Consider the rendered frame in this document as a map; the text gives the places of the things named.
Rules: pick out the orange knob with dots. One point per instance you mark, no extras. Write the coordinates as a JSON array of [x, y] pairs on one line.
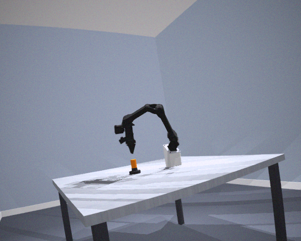
[[133, 163]]

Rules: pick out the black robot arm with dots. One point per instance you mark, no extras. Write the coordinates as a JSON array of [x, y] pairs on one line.
[[157, 109]]

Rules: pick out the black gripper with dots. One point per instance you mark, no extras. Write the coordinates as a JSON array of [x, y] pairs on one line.
[[130, 142]]

